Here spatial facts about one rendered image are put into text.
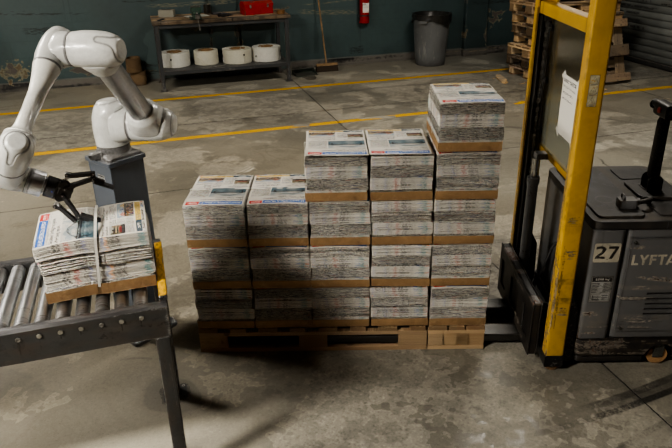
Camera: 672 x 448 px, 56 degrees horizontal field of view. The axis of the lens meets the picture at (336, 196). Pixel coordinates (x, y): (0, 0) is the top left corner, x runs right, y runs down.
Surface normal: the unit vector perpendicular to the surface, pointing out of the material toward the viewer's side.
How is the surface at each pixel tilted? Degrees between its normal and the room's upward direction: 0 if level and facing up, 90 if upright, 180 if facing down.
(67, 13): 90
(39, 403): 0
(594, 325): 90
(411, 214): 89
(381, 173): 90
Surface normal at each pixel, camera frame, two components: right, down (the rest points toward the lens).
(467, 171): 0.00, 0.40
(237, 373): -0.02, -0.92
